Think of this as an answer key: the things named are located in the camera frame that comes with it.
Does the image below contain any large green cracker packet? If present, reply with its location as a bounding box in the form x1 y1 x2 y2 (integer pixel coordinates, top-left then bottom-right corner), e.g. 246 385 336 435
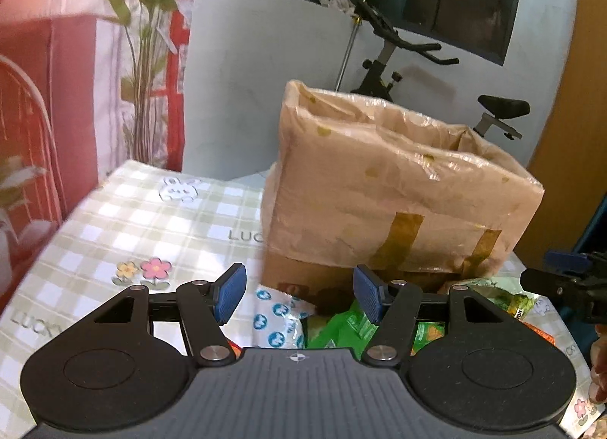
446 277 553 327

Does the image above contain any white blue-dotted snack packet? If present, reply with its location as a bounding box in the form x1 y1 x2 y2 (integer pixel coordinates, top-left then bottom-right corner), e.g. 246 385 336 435
251 282 317 351

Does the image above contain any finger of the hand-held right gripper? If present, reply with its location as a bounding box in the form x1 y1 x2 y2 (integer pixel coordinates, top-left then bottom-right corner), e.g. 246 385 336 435
544 250 589 270
520 268 591 300

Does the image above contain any person's right hand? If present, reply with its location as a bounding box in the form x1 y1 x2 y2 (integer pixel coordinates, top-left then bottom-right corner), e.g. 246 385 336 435
587 325 607 406

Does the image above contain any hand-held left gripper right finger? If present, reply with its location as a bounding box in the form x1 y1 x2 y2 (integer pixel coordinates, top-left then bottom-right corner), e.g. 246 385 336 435
355 265 515 367

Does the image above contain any orange snack packet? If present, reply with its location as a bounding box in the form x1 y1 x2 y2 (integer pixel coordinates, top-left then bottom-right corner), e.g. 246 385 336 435
524 323 567 355

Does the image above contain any black exercise bike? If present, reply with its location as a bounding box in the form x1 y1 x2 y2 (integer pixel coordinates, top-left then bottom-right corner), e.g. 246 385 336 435
350 0 531 141

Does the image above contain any metal pole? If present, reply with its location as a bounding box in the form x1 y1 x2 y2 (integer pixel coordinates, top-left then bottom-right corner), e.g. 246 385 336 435
334 0 375 90

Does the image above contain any cardboard box with plastic cover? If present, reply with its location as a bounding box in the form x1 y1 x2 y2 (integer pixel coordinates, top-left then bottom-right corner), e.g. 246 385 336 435
260 80 546 279

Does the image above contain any checked printed tablecloth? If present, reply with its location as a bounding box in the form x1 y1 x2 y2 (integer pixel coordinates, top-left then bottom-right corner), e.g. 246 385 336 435
0 159 607 439

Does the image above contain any brown cardboard box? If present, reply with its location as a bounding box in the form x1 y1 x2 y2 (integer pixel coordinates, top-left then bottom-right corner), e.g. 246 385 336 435
262 249 480 313

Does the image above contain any dark blue panel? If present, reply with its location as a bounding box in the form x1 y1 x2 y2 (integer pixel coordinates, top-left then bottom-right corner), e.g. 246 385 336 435
575 196 607 256

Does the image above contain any printed wall backdrop cloth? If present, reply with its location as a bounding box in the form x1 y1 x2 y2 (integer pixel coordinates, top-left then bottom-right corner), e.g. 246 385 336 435
0 0 206 250

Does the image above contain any small green pastry packet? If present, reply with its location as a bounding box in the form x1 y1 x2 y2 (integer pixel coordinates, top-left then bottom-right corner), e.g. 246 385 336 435
303 299 381 351

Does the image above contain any brown wooden door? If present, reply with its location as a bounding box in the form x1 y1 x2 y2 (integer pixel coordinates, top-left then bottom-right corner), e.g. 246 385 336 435
527 0 607 252

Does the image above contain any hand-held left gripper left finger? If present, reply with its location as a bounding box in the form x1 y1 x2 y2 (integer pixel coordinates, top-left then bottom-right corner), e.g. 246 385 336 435
92 263 248 367

